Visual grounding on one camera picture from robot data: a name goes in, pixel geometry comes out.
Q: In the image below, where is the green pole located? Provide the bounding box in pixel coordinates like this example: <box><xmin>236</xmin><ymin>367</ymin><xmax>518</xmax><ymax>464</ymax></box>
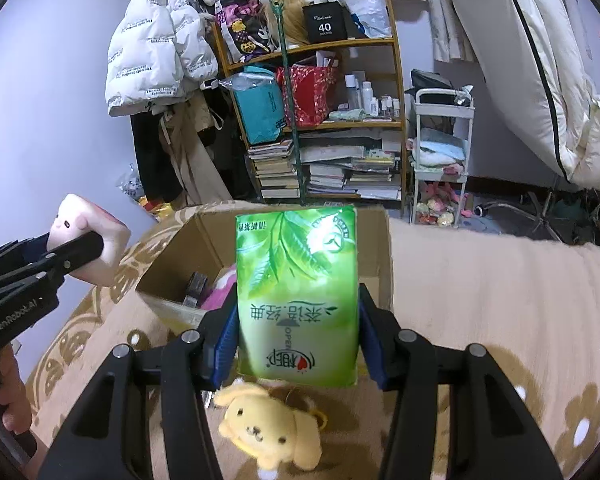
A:
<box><xmin>269</xmin><ymin>0</ymin><xmax>311</xmax><ymax>206</ymax></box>

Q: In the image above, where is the pile of small plush toys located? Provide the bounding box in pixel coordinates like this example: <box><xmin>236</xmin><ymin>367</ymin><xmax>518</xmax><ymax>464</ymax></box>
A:
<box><xmin>414</xmin><ymin>182</ymin><xmax>468</xmax><ymax>228</ymax></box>

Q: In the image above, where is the teal shopping bag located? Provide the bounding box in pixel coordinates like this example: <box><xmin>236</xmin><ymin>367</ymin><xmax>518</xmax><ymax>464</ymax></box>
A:
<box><xmin>232</xmin><ymin>67</ymin><xmax>285</xmax><ymax>146</ymax></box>

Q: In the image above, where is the folded light blue cloth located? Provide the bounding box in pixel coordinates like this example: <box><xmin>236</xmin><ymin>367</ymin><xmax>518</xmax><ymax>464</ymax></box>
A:
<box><xmin>420</xmin><ymin>127</ymin><xmax>468</xmax><ymax>166</ymax></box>

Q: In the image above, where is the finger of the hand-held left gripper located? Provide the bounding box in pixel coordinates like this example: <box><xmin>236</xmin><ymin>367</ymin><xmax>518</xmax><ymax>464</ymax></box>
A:
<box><xmin>0</xmin><ymin>232</ymin><xmax>106</xmax><ymax>293</ymax></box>
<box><xmin>0</xmin><ymin>232</ymin><xmax>51</xmax><ymax>275</ymax></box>

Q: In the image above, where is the red gift bag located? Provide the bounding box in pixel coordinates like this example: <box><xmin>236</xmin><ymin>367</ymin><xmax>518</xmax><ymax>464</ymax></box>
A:
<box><xmin>276</xmin><ymin>57</ymin><xmax>341</xmax><ymax>128</ymax></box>

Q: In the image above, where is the person's left hand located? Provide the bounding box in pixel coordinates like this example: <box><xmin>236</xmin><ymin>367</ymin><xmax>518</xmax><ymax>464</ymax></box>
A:
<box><xmin>0</xmin><ymin>345</ymin><xmax>33</xmax><ymax>433</ymax></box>

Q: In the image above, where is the black packaged accessory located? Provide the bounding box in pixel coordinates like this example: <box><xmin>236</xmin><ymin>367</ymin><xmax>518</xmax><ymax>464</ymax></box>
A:
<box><xmin>182</xmin><ymin>271</ymin><xmax>211</xmax><ymax>309</ymax></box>

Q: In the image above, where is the beige coat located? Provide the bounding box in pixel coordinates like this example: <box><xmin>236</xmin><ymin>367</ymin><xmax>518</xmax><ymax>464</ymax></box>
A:
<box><xmin>160</xmin><ymin>95</ymin><xmax>236</xmax><ymax>206</ymax></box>

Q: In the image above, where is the cartoon printed bag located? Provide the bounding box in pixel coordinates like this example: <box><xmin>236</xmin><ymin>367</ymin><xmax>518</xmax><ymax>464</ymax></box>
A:
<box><xmin>215</xmin><ymin>0</ymin><xmax>276</xmax><ymax>63</ymax></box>

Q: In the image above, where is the green tissue pack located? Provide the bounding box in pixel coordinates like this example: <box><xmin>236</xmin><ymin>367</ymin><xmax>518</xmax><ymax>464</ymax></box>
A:
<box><xmin>235</xmin><ymin>204</ymin><xmax>360</xmax><ymax>388</ymax></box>

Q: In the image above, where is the stack of books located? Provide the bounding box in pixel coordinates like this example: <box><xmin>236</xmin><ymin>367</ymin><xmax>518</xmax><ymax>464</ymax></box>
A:
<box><xmin>247</xmin><ymin>130</ymin><xmax>406</xmax><ymax>201</ymax></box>

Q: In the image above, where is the white puffer jacket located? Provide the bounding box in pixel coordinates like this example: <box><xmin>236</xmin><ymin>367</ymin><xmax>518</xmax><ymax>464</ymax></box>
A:
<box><xmin>104</xmin><ymin>0</ymin><xmax>220</xmax><ymax>118</ymax></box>

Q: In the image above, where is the black box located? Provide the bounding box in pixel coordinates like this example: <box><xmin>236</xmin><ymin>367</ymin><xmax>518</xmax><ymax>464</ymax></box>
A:
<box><xmin>301</xmin><ymin>2</ymin><xmax>351</xmax><ymax>46</ymax></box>

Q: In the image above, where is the plastic bag of toys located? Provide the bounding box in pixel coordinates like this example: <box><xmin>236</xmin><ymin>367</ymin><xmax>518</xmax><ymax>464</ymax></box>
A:
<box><xmin>117</xmin><ymin>162</ymin><xmax>176</xmax><ymax>221</ymax></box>

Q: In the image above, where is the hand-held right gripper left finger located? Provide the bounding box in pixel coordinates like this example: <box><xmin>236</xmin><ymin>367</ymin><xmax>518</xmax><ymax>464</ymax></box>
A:
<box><xmin>39</xmin><ymin>296</ymin><xmax>242</xmax><ymax>480</ymax></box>

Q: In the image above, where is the black bag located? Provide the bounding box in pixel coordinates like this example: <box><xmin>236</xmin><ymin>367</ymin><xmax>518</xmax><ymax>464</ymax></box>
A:
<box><xmin>410</xmin><ymin>69</ymin><xmax>473</xmax><ymax>106</ymax></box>

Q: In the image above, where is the blond wig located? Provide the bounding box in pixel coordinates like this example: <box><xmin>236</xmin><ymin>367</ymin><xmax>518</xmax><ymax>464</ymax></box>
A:
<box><xmin>265</xmin><ymin>0</ymin><xmax>313</xmax><ymax>51</ymax></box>

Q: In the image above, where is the white trolley cart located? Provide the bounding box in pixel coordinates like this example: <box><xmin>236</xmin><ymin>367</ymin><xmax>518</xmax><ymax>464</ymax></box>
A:
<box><xmin>405</xmin><ymin>87</ymin><xmax>476</xmax><ymax>226</ymax></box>

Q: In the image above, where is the black coat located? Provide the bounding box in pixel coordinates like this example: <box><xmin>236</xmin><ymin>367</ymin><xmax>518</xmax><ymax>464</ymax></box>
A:
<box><xmin>130</xmin><ymin>105</ymin><xmax>191</xmax><ymax>206</ymax></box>

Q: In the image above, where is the group of cosmetic bottles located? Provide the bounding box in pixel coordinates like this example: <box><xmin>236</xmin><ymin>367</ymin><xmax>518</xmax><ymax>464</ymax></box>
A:
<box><xmin>342</xmin><ymin>72</ymin><xmax>402</xmax><ymax>121</ymax></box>

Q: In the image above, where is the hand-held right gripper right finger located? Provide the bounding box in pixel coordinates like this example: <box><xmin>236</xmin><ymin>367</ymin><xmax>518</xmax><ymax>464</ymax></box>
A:
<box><xmin>357</xmin><ymin>282</ymin><xmax>566</xmax><ymax>480</ymax></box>

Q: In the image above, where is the wooden bookshelf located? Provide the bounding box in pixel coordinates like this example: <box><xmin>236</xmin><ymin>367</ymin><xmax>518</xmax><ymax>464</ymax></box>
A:
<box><xmin>211</xmin><ymin>0</ymin><xmax>411</xmax><ymax>211</ymax></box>

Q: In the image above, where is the cardboard box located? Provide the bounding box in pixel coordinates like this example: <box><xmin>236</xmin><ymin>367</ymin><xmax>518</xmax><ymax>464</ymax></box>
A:
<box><xmin>135</xmin><ymin>202</ymin><xmax>395</xmax><ymax>341</ymax></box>

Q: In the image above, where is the pink marshmallow plush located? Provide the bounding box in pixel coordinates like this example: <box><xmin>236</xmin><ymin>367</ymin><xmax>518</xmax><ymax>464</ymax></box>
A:
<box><xmin>47</xmin><ymin>193</ymin><xmax>132</xmax><ymax>288</ymax></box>

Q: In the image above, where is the yellow plush dog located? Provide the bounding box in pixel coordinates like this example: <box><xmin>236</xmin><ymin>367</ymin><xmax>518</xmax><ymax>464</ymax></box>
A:
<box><xmin>212</xmin><ymin>379</ymin><xmax>328</xmax><ymax>472</ymax></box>

